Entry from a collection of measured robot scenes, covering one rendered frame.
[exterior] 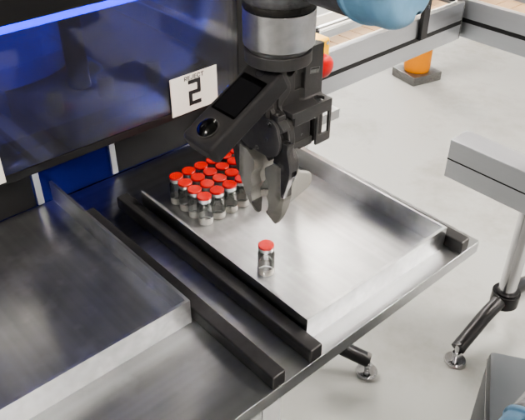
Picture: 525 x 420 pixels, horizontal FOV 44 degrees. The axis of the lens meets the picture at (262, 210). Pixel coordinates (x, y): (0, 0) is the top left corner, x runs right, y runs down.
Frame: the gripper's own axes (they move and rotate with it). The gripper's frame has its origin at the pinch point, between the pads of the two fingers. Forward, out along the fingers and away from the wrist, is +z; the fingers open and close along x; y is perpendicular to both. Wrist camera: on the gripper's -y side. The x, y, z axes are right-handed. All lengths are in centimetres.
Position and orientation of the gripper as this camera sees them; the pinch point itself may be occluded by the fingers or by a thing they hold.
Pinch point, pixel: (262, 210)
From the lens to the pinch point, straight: 78.9
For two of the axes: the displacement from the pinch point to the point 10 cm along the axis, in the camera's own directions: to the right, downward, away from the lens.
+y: 7.4, -3.9, 5.4
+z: 0.0, 8.1, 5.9
